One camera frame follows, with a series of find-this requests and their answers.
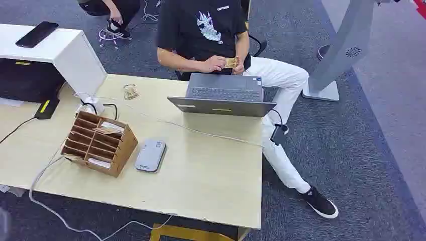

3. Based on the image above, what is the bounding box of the person's right hand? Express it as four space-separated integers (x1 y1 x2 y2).
200 55 228 74

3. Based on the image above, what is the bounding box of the person's left hand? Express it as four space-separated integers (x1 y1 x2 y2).
231 56 246 76

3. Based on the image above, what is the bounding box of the seated person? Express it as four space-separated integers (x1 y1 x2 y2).
156 0 340 219

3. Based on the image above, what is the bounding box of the grey open laptop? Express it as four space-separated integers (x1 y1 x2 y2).
167 72 277 117

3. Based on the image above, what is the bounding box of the black laptop power brick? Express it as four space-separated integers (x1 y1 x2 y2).
270 124 289 146

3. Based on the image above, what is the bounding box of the dark round base purple rim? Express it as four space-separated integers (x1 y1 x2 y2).
316 44 332 61

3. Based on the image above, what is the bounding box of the crouching person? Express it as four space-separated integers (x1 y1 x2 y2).
78 0 141 40

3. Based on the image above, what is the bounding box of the grey kiosk stand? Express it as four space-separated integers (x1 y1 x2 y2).
302 0 377 102

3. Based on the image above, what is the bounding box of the flat grey card reader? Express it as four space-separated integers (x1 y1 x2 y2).
134 139 167 173

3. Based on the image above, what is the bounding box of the pale card with print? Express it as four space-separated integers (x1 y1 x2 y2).
93 121 125 136

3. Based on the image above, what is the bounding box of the wooden slotted card box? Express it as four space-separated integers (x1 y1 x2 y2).
61 110 139 178

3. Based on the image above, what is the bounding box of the white power plug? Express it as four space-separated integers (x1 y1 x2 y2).
75 96 105 115

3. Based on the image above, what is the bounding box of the white cabinet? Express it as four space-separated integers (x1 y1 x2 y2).
0 23 108 100

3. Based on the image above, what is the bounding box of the plain white card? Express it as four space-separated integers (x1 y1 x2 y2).
87 157 112 169

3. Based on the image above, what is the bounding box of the black adapter with yellow label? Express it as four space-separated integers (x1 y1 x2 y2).
34 98 61 121

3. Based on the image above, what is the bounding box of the black smartphone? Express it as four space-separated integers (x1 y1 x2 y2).
15 21 60 49

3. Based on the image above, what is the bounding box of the white paper sheet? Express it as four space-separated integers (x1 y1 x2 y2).
0 97 26 108

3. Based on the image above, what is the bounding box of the black laptop power cable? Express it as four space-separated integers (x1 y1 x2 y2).
270 109 284 127

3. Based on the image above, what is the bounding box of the thin white cable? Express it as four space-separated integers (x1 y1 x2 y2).
73 92 264 148

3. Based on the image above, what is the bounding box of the white floor cable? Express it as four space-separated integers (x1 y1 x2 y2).
142 0 160 23

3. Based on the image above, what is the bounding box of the black looped cable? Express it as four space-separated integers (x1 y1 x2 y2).
79 101 119 121

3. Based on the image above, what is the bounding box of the purple wire stool base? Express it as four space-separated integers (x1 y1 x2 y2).
98 20 132 50

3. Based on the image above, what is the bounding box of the yellow wooden frame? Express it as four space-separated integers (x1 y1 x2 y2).
149 223 251 241

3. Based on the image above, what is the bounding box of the long black cable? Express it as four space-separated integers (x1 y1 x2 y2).
0 117 37 144

